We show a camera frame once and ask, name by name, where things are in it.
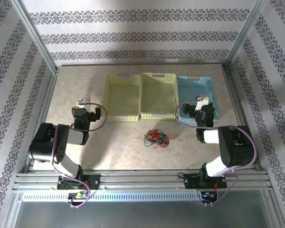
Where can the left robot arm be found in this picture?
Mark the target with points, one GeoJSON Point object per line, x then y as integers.
{"type": "Point", "coordinates": [47, 142]}

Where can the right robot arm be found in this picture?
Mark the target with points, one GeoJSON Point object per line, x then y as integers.
{"type": "Point", "coordinates": [235, 147]}

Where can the light blue perforated basket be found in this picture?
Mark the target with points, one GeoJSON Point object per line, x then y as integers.
{"type": "Point", "coordinates": [187, 90]}

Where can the pale yellow perforated basket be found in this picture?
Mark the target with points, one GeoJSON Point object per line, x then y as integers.
{"type": "Point", "coordinates": [122, 99]}
{"type": "Point", "coordinates": [158, 97]}

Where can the small circuit board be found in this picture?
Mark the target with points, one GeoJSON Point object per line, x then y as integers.
{"type": "Point", "coordinates": [207, 196]}
{"type": "Point", "coordinates": [79, 195]}

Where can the grey metal sheet panel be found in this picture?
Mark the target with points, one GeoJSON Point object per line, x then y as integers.
{"type": "Point", "coordinates": [145, 216]}

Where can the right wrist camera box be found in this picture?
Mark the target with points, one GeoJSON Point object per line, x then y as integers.
{"type": "Point", "coordinates": [203, 101]}

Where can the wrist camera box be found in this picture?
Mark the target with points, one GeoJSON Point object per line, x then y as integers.
{"type": "Point", "coordinates": [84, 101]}
{"type": "Point", "coordinates": [203, 101]}

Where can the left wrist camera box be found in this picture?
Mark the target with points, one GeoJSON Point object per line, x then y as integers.
{"type": "Point", "coordinates": [84, 101]}

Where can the aluminium side rail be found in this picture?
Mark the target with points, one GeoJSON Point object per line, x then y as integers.
{"type": "Point", "coordinates": [42, 118]}
{"type": "Point", "coordinates": [234, 95]}

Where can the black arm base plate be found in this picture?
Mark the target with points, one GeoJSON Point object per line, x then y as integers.
{"type": "Point", "coordinates": [95, 181]}
{"type": "Point", "coordinates": [191, 183]}

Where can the aluminium back rail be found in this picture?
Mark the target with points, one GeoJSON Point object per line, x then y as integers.
{"type": "Point", "coordinates": [133, 63]}

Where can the aluminium frame post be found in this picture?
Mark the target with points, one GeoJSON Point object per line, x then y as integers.
{"type": "Point", "coordinates": [35, 35]}
{"type": "Point", "coordinates": [244, 35]}

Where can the wide aluminium mounting rail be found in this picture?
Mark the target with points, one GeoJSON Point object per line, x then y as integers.
{"type": "Point", "coordinates": [145, 178]}

